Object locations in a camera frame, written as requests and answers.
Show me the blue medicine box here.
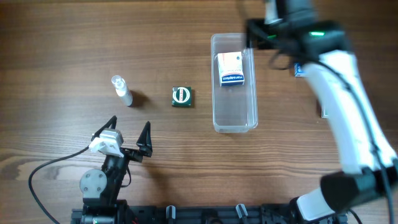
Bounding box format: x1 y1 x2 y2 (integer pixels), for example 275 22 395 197
294 63 306 77

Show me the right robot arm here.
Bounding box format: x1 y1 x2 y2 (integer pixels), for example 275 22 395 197
237 1 397 223

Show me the white spray bottle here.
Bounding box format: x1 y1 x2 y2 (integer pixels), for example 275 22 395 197
111 75 133 106

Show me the dark green square box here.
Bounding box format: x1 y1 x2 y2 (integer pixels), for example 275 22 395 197
172 86 192 108

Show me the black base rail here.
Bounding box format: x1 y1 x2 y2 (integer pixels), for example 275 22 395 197
70 203 348 224

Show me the clear plastic container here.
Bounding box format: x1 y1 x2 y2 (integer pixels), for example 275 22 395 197
211 33 258 133

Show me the white green Panadol box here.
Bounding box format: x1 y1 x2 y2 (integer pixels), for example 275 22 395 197
320 105 328 119

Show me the white Hansaplast box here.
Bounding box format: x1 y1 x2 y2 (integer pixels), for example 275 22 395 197
217 52 245 86

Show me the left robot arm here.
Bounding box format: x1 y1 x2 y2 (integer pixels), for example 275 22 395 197
71 116 153 224

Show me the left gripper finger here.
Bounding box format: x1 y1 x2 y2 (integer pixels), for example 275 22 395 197
136 121 152 149
91 115 117 140

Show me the left black cable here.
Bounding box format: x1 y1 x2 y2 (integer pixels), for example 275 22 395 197
28 146 91 224

